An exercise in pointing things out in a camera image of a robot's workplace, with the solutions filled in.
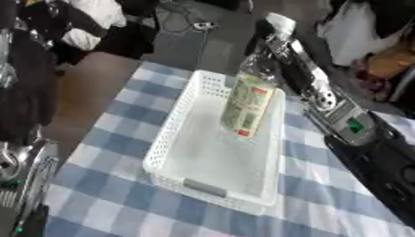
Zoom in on brown bag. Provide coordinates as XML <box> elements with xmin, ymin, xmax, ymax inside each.
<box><xmin>364</xmin><ymin>45</ymin><xmax>415</xmax><ymax>80</ymax></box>

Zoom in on white bag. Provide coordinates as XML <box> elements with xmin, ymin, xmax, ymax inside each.
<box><xmin>316</xmin><ymin>0</ymin><xmax>415</xmax><ymax>67</ymax></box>

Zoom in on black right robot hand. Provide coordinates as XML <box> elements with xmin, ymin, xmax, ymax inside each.
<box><xmin>243</xmin><ymin>18</ymin><xmax>337</xmax><ymax>111</ymax></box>

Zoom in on white perforated plastic basket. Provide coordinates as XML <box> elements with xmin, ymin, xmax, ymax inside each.
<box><xmin>141</xmin><ymin>69</ymin><xmax>289</xmax><ymax>216</ymax></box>

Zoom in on cable with white plug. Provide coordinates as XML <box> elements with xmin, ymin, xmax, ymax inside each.
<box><xmin>157</xmin><ymin>2</ymin><xmax>220</xmax><ymax>35</ymax></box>

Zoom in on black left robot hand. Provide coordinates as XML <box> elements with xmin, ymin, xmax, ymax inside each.
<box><xmin>0</xmin><ymin>28</ymin><xmax>58</xmax><ymax>143</ymax></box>

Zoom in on person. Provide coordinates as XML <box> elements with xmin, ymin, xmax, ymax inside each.
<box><xmin>14</xmin><ymin>0</ymin><xmax>162</xmax><ymax>60</ymax></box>

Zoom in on clear plastic bottle green label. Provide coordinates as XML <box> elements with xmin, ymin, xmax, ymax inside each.
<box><xmin>219</xmin><ymin>12</ymin><xmax>298</xmax><ymax>141</ymax></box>

